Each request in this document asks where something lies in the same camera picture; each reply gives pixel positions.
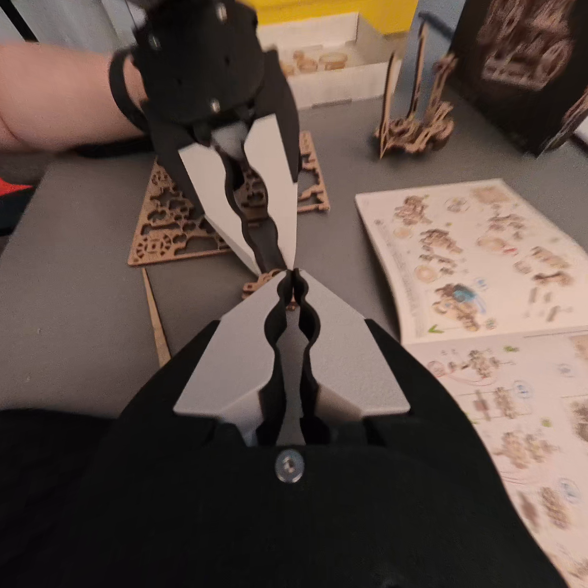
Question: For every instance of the yellow plastic bin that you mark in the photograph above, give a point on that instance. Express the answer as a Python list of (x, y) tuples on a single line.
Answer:
[(390, 16)]

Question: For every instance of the laser-cut wooden parts sheet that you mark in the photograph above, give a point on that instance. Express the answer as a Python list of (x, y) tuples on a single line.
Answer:
[(170, 220)]

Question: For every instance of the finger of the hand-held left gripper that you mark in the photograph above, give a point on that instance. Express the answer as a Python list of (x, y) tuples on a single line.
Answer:
[(280, 183), (211, 193)]

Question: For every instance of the thin wooden stick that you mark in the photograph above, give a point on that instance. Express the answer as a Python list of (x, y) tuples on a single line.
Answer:
[(156, 321)]

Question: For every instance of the partly built wooden model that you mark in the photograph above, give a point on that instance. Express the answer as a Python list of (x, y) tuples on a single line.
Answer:
[(413, 128)]

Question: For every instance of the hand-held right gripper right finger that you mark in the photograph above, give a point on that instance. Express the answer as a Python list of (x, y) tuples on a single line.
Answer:
[(358, 367)]

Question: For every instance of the black model kit box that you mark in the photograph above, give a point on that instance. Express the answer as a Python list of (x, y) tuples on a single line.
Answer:
[(519, 69)]

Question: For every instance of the small wooden model assembly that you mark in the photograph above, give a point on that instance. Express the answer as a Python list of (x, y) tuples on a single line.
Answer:
[(255, 287)]

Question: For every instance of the person's left forearm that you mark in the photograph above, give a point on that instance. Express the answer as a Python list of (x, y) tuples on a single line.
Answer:
[(55, 96)]

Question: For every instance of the illustrated instruction booklet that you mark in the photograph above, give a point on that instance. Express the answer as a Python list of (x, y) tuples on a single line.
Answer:
[(459, 257)]

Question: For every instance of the small white cardboard box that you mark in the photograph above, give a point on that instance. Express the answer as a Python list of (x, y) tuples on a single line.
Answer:
[(330, 87)]

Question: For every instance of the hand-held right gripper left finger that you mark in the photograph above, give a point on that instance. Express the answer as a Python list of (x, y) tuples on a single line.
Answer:
[(229, 367)]

